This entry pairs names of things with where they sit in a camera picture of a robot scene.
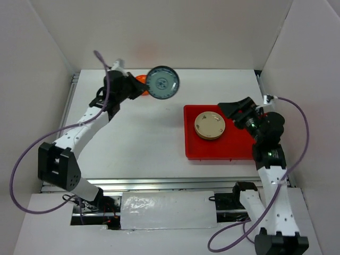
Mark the blue patterned plate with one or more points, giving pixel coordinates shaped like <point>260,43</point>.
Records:
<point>163,82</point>

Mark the aluminium frame rail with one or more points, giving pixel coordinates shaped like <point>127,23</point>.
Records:
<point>143,147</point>

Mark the red plastic bin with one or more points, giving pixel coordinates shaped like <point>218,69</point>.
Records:
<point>234,144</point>

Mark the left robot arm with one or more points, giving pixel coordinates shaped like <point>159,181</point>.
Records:
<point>57,161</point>

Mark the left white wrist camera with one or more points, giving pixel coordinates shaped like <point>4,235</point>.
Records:
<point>118,65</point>

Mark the beige floral plate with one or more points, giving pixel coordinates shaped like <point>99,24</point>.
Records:
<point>209,125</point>

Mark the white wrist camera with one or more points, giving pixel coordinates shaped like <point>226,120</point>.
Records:
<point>268,100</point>
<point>118,65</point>

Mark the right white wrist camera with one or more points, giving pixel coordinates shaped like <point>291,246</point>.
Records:
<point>268,100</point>

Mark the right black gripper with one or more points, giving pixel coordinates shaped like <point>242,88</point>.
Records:
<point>246,105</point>

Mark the white foil sheet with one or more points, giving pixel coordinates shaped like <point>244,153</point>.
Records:
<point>167,210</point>

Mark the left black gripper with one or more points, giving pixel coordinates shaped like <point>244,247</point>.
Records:
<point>138,87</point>

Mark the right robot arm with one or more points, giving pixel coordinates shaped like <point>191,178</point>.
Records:
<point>272,220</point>

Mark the orange plate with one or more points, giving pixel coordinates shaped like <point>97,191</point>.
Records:
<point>142,79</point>

